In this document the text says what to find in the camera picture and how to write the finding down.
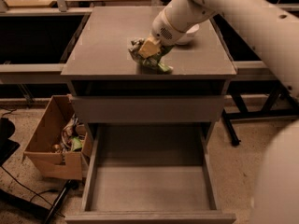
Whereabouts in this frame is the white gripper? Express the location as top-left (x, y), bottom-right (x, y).
top-left (138, 9), bottom-right (186, 58)

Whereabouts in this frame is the black floor cable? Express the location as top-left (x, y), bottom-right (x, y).
top-left (0, 165), bottom-right (66, 217)

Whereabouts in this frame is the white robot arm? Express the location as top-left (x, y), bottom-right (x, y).
top-left (139, 0), bottom-right (299, 224)

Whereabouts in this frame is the open grey middle drawer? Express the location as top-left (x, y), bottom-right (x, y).
top-left (66, 124), bottom-right (236, 224)

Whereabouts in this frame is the brown cardboard box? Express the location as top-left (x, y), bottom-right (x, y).
top-left (24, 95), bottom-right (93, 180)

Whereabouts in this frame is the white ceramic bowl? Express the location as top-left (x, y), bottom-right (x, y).
top-left (176, 24), bottom-right (199, 45)

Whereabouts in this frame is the closed grey top drawer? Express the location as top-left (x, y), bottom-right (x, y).
top-left (71, 96), bottom-right (224, 123)

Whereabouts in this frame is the green jalapeno chip bag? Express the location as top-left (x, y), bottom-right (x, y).
top-left (128, 38), bottom-right (173, 74)

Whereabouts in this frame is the black table leg frame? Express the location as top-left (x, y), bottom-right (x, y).
top-left (221, 81), bottom-right (299, 147)

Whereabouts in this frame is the green wrapper in box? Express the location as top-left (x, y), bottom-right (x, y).
top-left (71, 137), bottom-right (82, 151)

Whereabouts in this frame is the grey drawer cabinet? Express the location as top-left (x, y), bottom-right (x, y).
top-left (62, 7), bottom-right (235, 128)

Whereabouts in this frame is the black chair base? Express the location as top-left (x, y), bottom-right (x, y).
top-left (0, 118), bottom-right (20, 166)

